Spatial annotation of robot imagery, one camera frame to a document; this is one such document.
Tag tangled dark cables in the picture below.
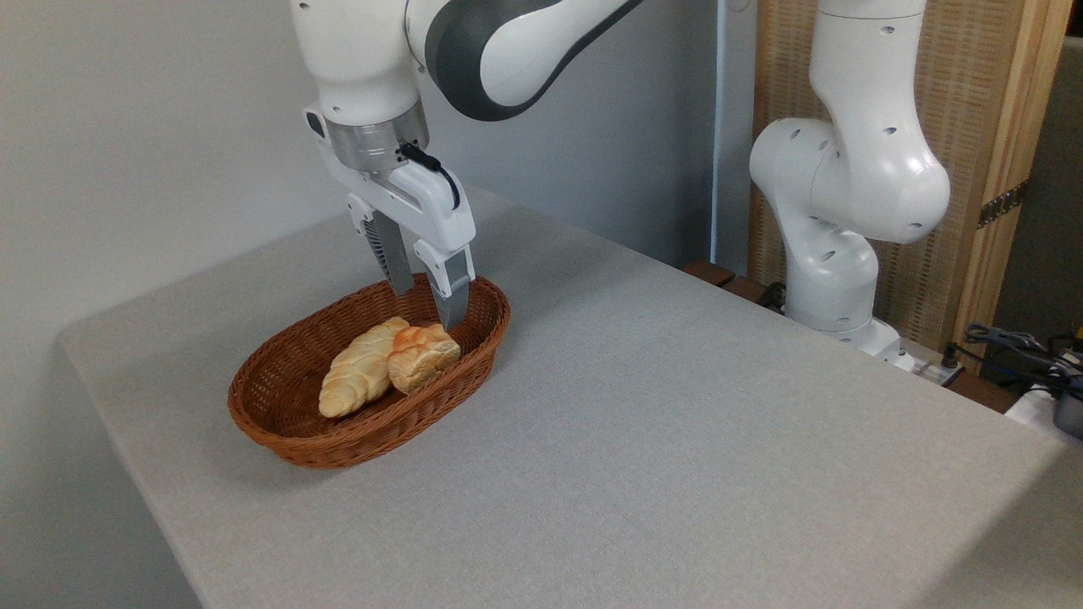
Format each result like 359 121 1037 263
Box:
963 320 1083 398

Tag dark metal hinge strap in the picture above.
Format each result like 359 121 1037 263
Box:
976 179 1031 230

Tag round orange knotted bread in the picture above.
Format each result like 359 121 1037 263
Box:
386 322 464 396

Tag brown wooden base board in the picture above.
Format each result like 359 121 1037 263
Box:
682 259 789 315

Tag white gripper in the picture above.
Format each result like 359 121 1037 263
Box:
304 101 477 332

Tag wooden woven screen panel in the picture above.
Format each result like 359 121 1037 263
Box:
748 0 1075 373

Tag long braided pale bread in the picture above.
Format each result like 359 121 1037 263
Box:
318 315 412 420

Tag brown wicker basket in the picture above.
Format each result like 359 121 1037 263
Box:
226 272 513 471

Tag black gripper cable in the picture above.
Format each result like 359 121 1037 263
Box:
397 142 463 211

